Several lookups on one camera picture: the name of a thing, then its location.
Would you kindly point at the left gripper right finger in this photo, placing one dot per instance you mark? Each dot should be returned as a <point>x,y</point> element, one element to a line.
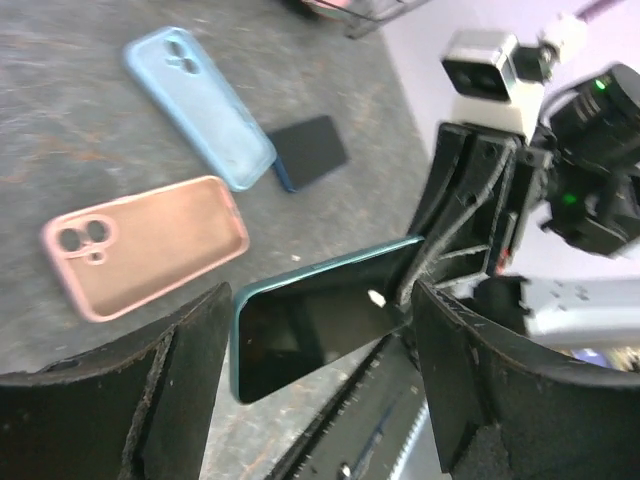
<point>504,407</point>

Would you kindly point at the pink phone case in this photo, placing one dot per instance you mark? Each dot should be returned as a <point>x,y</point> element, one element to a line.
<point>117,256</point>

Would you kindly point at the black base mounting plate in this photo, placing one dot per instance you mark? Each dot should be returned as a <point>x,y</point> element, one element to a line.
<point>360,431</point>

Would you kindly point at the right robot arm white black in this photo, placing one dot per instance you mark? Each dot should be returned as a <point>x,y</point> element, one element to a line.
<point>569,315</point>

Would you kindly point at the black phone front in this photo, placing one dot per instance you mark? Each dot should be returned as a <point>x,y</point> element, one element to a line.
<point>290,325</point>

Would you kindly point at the light blue phone case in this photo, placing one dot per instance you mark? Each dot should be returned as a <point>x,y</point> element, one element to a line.
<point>171,66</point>

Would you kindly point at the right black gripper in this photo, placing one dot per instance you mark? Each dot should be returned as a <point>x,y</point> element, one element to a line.
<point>583,162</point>

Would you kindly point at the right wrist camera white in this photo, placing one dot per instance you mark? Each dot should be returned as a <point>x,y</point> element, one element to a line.
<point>500,82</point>

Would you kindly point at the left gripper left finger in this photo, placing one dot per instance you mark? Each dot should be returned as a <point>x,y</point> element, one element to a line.
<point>139,407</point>

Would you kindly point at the phone with blue edge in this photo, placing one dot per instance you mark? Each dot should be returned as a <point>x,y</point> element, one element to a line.
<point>306,151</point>

